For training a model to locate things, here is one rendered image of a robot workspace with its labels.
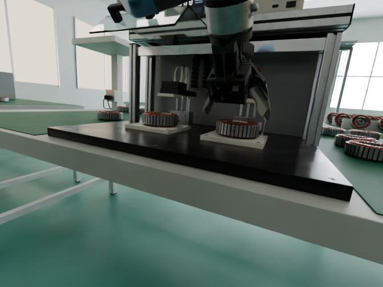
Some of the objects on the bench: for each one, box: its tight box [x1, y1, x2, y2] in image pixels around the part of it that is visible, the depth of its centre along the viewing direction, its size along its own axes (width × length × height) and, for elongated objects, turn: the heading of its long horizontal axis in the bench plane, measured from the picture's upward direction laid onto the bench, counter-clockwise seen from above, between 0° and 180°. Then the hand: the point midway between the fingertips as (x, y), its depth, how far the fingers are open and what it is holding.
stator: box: [215, 120, 260, 139], centre depth 52 cm, size 11×11×4 cm
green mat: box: [0, 110, 142, 136], centre depth 104 cm, size 94×61×1 cm, turn 137°
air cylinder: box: [234, 116, 259, 123], centre depth 65 cm, size 5×8×6 cm
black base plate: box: [47, 120, 354, 202], centre depth 59 cm, size 47×64×2 cm
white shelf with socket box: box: [72, 35, 133, 110], centre depth 140 cm, size 35×37×46 cm
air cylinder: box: [170, 110, 193, 126], centre depth 74 cm, size 5×8×6 cm
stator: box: [344, 140, 383, 162], centre depth 52 cm, size 11×11×4 cm
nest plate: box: [125, 122, 192, 134], centre depth 62 cm, size 15×15×1 cm
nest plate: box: [200, 130, 268, 149], centre depth 52 cm, size 15×15×1 cm
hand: (236, 115), depth 48 cm, fingers open, 14 cm apart
